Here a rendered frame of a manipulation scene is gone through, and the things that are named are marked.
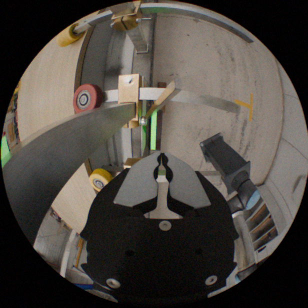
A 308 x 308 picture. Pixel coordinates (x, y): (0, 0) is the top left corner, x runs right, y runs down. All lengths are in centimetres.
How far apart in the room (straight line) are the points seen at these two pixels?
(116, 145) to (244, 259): 97
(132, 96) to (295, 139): 270
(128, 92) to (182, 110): 93
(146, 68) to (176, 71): 76
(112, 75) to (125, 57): 11
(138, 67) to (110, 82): 17
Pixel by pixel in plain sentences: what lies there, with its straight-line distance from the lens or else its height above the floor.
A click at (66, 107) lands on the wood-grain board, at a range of 34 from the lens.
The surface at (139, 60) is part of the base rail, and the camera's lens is 47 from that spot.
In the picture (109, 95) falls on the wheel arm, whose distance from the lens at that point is 29.
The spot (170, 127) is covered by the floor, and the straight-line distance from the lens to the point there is 117.
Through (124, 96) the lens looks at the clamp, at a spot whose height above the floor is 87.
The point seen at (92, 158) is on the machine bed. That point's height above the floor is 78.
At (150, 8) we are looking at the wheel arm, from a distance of 30.
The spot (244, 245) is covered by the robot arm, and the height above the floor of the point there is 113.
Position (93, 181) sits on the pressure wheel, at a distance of 37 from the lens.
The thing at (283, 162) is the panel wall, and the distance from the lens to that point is 280.
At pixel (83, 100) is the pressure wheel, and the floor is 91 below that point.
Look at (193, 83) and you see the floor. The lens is 120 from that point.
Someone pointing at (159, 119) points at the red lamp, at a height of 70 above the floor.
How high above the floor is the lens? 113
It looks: 62 degrees down
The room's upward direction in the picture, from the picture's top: 175 degrees counter-clockwise
